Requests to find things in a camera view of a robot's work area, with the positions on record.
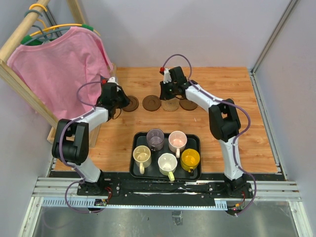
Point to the wooden clothes rack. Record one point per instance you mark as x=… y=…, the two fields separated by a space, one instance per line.
x=11 y=78

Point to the pink mug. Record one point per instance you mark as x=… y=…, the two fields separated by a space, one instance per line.
x=177 y=141

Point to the black serving tray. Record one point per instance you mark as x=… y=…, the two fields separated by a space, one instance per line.
x=152 y=172

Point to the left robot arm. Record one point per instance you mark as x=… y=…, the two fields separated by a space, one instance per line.
x=71 y=141

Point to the cream yellow mug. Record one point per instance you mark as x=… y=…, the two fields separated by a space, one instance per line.
x=142 y=157

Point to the brown wooden coaster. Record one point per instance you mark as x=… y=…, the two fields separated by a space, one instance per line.
x=151 y=103
x=188 y=105
x=133 y=105

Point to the purple cup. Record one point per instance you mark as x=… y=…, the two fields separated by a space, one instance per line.
x=155 y=139

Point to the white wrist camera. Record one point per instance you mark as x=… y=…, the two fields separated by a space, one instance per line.
x=111 y=80
x=166 y=75

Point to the grey clothes hanger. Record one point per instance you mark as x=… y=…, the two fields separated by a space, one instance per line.
x=42 y=37

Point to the white mug yellow handle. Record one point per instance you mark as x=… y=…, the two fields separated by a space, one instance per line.
x=167 y=164

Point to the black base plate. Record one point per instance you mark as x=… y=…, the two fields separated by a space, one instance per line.
x=128 y=190

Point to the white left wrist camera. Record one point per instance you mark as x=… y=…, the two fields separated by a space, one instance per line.
x=111 y=80

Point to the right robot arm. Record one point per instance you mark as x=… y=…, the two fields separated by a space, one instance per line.
x=223 y=118

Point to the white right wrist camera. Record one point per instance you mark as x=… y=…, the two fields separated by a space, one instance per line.
x=166 y=75

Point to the pink t-shirt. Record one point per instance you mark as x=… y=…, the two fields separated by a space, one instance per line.
x=64 y=74

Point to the yellow clothes hanger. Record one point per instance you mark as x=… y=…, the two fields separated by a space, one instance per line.
x=61 y=26

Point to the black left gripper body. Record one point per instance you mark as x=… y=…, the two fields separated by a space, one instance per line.
x=121 y=101

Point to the woven rattan coaster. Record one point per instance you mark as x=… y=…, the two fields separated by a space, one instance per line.
x=170 y=105

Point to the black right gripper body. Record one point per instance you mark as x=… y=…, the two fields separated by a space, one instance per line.
x=169 y=90

